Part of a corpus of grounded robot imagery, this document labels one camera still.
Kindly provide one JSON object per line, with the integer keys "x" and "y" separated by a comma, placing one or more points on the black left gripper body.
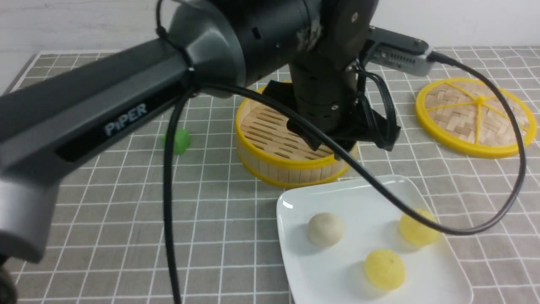
{"x": 335, "y": 102}

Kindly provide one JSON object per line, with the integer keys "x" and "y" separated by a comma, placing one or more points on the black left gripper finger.
{"x": 312, "y": 142}

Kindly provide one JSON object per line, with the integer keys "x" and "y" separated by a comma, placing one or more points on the white steamed bun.
{"x": 325, "y": 229}

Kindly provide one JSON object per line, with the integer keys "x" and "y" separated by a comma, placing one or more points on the yellow steamed bun back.
{"x": 416, "y": 233}

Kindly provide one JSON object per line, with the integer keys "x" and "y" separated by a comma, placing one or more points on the yellow steamed bun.
{"x": 385, "y": 269}
{"x": 416, "y": 233}

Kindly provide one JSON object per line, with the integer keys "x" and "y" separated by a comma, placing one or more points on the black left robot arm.
{"x": 293, "y": 55}

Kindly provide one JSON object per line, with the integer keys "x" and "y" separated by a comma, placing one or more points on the white square plate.
{"x": 336, "y": 275}

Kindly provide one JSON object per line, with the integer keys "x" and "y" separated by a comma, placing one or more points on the bamboo steamer basket yellow rim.
{"x": 273, "y": 154}

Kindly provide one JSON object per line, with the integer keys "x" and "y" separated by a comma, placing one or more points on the green cube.
{"x": 181, "y": 141}

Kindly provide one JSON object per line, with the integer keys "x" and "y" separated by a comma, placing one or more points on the bamboo steamer lid yellow rim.
{"x": 464, "y": 115}

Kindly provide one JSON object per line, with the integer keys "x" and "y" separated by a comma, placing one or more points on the grey checkered tablecloth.
{"x": 106, "y": 244}

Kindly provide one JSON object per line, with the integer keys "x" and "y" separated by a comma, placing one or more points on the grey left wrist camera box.
{"x": 397, "y": 51}

